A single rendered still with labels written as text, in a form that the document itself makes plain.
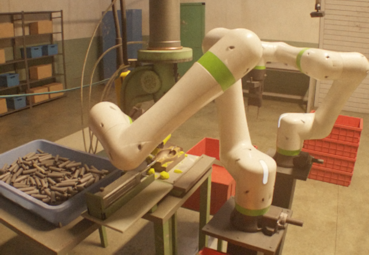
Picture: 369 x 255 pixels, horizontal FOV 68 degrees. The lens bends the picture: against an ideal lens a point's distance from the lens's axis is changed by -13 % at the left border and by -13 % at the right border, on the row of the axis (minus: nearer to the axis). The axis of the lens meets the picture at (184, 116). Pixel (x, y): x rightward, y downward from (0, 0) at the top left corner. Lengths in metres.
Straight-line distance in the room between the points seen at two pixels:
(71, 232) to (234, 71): 0.71
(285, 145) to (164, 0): 0.86
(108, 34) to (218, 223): 7.01
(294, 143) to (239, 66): 0.75
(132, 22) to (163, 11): 6.24
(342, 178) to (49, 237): 2.95
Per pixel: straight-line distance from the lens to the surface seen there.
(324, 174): 3.44
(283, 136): 1.49
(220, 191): 1.70
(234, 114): 1.05
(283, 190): 1.60
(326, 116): 1.48
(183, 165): 1.31
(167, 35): 1.14
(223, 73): 0.81
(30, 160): 1.49
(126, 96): 1.32
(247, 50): 0.83
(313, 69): 1.20
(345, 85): 1.34
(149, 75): 1.19
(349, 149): 3.30
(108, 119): 0.88
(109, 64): 7.87
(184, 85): 0.81
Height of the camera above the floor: 1.58
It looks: 17 degrees down
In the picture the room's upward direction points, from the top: straight up
